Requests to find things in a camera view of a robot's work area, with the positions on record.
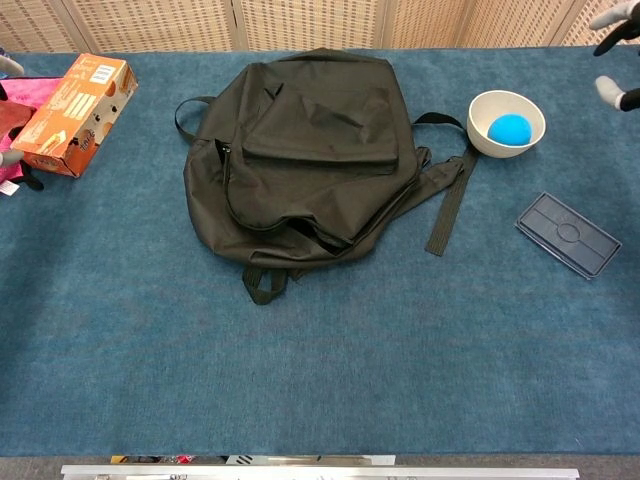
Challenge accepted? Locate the black strap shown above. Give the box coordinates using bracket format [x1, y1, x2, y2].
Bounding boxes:
[9, 124, 45, 191]

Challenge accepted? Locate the woven folding screen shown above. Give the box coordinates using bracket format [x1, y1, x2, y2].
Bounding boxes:
[0, 0, 640, 54]

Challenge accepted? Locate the black backpack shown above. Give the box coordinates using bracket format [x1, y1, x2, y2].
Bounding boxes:
[173, 47, 479, 306]

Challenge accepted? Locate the dark blue plastic tray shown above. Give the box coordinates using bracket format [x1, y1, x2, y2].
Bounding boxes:
[514, 191, 624, 281]

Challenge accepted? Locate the pink towel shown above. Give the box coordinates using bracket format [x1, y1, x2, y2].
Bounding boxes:
[0, 75, 66, 185]

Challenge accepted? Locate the blue carpet table mat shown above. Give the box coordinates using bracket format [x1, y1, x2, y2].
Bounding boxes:
[0, 44, 640, 457]

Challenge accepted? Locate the aluminium rail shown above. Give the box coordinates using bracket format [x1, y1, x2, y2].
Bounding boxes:
[60, 464, 581, 480]

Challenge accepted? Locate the orange cardboard box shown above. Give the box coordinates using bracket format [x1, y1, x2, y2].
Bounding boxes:
[9, 53, 140, 179]

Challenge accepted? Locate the blue ball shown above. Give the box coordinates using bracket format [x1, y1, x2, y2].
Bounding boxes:
[487, 113, 534, 147]

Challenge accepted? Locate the brown leather pouch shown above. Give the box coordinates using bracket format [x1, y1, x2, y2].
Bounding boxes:
[0, 98, 39, 146]

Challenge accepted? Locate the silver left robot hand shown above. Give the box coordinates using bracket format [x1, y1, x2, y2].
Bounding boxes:
[0, 52, 26, 169]

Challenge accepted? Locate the beige bowl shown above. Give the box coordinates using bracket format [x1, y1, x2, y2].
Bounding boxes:
[466, 89, 547, 160]

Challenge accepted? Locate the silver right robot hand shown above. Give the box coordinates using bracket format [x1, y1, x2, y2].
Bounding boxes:
[588, 0, 640, 112]

